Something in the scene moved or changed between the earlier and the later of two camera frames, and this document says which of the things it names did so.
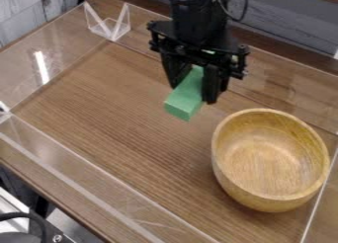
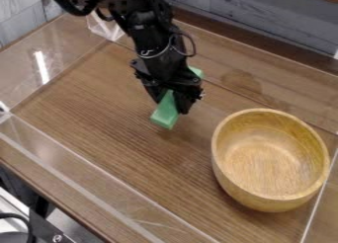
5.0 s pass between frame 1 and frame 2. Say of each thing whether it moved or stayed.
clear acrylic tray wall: stayed
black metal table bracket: stayed
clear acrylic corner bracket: stayed
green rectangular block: moved
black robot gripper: moved
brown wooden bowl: stayed
